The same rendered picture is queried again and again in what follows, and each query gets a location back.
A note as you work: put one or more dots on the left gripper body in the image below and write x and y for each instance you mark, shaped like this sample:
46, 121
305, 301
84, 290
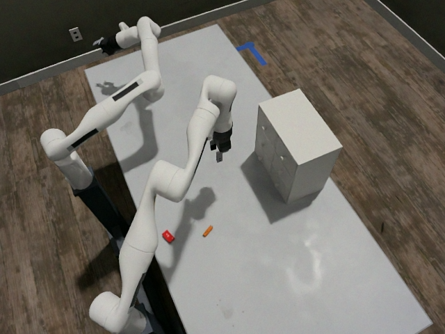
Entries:
116, 42

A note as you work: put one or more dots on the orange aa battery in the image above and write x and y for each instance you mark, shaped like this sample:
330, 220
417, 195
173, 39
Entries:
208, 230

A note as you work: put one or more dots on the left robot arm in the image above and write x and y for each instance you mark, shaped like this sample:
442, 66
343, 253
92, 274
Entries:
61, 148

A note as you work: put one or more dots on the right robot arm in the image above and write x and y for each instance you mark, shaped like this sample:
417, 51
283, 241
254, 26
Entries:
118, 315

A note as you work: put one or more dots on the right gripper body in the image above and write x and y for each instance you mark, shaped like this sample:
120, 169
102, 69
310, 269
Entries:
221, 134

